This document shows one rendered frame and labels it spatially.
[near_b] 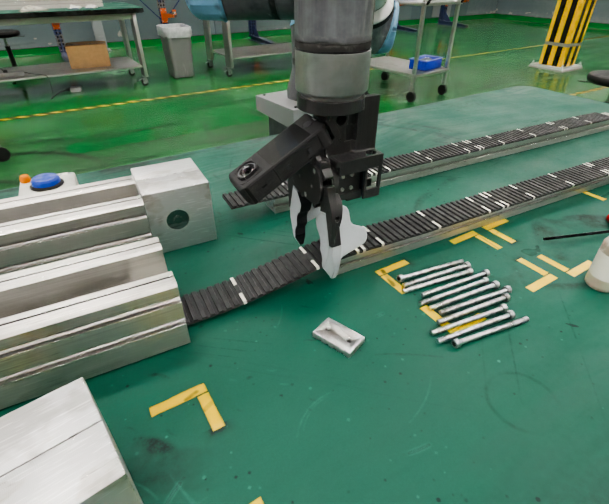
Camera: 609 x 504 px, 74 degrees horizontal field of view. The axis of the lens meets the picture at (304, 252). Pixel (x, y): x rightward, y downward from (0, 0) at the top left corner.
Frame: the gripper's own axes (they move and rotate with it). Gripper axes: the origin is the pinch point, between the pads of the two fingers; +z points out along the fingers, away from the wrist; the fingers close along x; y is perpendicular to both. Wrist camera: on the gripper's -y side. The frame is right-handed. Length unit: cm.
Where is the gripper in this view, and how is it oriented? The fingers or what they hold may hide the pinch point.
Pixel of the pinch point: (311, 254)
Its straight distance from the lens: 53.0
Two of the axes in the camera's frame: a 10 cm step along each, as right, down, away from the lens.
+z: 0.0, 8.2, 5.7
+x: -4.6, -5.1, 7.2
